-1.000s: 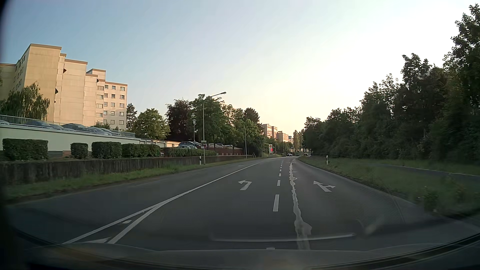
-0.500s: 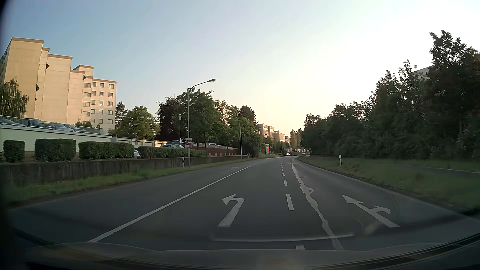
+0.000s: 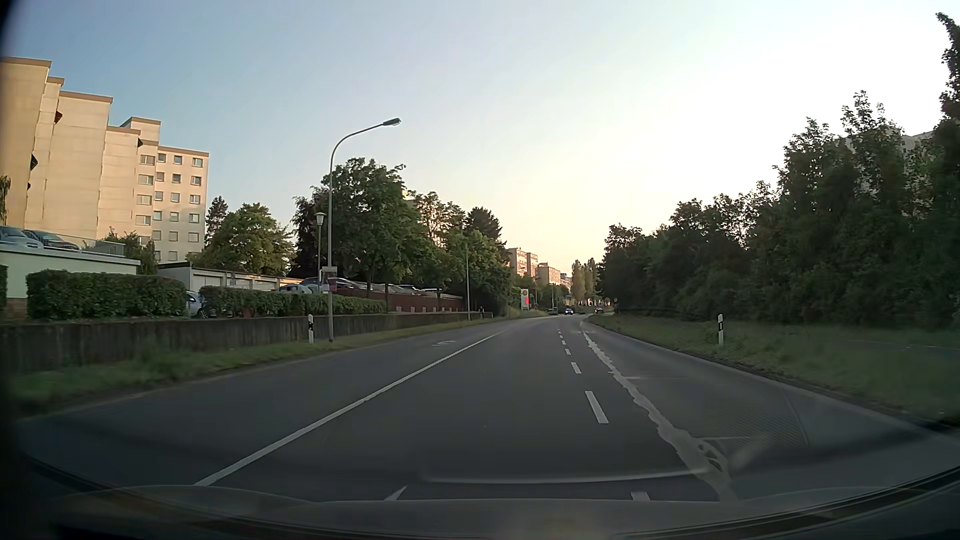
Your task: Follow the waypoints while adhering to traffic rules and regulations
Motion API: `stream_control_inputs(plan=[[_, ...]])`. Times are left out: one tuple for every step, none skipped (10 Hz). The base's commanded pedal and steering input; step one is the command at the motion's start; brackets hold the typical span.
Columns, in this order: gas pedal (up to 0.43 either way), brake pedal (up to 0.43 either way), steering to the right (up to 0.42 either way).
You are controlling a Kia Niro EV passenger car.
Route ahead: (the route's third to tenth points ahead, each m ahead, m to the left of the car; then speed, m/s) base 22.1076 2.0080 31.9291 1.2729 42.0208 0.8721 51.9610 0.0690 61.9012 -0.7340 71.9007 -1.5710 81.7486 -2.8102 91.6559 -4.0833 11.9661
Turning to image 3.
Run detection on distant apartment buildings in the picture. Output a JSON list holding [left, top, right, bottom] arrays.
[[506, 246, 573, 290]]

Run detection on group of large trees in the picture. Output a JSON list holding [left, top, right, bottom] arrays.
[[186, 156, 519, 315]]

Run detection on row of parked cars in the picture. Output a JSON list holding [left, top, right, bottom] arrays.
[[279, 276, 451, 297]]

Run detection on grey asphalt road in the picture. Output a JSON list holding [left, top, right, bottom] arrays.
[[15, 314, 960, 502]]

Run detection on trimmed green hedge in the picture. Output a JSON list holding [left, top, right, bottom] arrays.
[[198, 285, 387, 318], [25, 269, 188, 321]]

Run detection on car's own bonnet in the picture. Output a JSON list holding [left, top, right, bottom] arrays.
[[22, 463, 960, 540]]

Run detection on row of grey garages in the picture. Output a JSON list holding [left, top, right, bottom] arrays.
[[157, 264, 303, 294]]

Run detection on row of trees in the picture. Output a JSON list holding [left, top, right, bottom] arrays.
[[597, 12, 960, 331]]

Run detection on tall beige apartment building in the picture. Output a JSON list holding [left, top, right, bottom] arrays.
[[0, 56, 210, 265]]

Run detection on white low garage building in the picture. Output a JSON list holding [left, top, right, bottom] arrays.
[[0, 243, 141, 316]]

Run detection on parked cars on raised deck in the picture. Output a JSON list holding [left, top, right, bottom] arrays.
[[0, 225, 81, 251]]

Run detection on tall curved lamp post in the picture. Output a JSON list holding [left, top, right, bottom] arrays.
[[324, 117, 402, 344]]

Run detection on short lantern lamp post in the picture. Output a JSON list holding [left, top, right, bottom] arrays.
[[314, 211, 327, 294]]

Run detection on long concrete wall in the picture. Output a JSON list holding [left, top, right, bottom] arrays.
[[0, 310, 496, 374]]

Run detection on grass verge with low wall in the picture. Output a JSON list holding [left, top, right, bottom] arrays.
[[10, 313, 526, 415]]

